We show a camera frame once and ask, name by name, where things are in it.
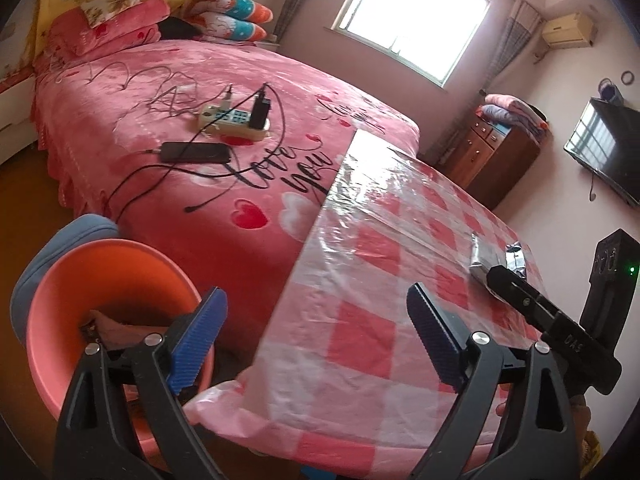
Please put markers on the brown wooden dresser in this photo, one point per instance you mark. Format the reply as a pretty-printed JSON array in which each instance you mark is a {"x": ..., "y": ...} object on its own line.
[{"x": 488, "y": 159}]

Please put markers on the wall television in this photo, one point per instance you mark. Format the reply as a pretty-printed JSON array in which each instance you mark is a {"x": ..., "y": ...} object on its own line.
[{"x": 606, "y": 142}]

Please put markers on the pink checkered plastic tablecloth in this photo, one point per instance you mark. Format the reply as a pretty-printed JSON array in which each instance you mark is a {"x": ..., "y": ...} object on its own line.
[{"x": 341, "y": 380}]

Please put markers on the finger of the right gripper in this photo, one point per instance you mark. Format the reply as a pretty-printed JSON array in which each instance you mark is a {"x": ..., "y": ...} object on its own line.
[{"x": 584, "y": 363}]

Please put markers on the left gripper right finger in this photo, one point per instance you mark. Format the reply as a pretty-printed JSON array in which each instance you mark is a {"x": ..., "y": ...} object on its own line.
[{"x": 536, "y": 435}]

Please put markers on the black charger adapter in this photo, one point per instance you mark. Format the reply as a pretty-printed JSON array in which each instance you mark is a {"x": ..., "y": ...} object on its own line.
[{"x": 260, "y": 111}]

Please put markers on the cream power strip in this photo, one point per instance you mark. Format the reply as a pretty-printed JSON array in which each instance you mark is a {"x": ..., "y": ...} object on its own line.
[{"x": 213, "y": 121}]

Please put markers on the pink bed blanket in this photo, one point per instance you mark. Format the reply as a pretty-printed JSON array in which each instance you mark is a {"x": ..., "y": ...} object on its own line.
[{"x": 239, "y": 226}]

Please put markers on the red folded quilt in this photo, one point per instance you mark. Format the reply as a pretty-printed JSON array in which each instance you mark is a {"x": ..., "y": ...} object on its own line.
[{"x": 71, "y": 34}]

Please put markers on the orange plastic trash bin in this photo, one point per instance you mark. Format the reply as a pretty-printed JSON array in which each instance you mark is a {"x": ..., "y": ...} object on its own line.
[{"x": 128, "y": 281}]

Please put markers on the grey white snack bag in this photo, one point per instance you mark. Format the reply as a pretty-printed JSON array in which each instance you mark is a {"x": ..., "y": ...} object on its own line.
[{"x": 484, "y": 257}]

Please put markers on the striped colourful pillow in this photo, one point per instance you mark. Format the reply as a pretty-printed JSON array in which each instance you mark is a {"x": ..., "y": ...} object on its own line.
[{"x": 234, "y": 20}]

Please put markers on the person's right hand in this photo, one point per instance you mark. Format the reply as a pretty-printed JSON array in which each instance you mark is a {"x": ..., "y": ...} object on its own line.
[{"x": 582, "y": 417}]

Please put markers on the wall air conditioner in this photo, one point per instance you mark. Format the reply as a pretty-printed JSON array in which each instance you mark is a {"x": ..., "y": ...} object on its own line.
[{"x": 575, "y": 30}]

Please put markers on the folded blankets on dresser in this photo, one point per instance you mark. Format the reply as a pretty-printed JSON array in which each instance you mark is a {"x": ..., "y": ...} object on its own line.
[{"x": 512, "y": 111}]

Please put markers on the bright window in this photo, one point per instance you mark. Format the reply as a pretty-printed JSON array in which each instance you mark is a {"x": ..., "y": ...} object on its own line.
[{"x": 428, "y": 36}]

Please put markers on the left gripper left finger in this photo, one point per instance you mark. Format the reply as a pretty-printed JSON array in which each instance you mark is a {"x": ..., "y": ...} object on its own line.
[{"x": 95, "y": 437}]

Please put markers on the blue round stool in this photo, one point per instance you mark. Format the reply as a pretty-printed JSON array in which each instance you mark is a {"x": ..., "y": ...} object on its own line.
[{"x": 82, "y": 230}]

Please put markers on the white nightstand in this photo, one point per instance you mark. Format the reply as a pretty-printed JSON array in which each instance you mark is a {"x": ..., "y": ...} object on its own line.
[{"x": 17, "y": 131}]

